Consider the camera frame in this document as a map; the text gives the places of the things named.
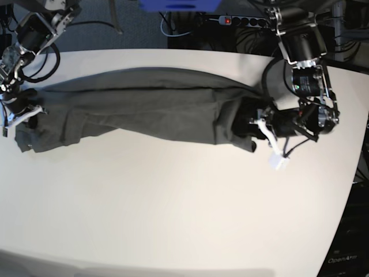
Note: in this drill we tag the grey T-shirt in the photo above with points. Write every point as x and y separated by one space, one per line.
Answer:
167 103

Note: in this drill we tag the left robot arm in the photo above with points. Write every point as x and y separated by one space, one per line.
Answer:
303 48

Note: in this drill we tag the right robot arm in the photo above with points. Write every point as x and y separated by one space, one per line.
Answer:
39 29

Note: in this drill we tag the black power strip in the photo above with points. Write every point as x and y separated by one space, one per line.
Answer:
241 21

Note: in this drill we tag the blue plastic box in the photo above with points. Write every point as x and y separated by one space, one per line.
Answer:
179 5

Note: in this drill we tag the black OpenArm case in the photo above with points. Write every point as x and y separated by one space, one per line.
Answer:
348 253

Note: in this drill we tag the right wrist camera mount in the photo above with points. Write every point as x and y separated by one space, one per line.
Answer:
278 159

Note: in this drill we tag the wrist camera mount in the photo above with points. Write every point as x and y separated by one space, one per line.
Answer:
10 120
278 159

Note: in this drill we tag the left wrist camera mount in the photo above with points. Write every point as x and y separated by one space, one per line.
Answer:
10 120

